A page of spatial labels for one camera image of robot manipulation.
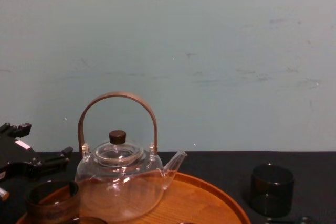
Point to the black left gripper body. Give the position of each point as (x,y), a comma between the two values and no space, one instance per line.
(13,155)

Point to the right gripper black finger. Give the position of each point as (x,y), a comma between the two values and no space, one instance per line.
(305,220)
(279,221)

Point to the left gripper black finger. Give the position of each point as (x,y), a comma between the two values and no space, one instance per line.
(52,162)
(18,130)

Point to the round wooden tray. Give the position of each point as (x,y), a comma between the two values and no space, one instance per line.
(199,203)

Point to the dark smoked glass cup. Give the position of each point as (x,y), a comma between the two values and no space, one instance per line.
(50,203)
(271,190)

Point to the glass lid with dark knob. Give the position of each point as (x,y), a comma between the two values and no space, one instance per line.
(117,137)

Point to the black table cloth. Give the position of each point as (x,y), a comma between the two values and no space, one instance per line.
(215,163)

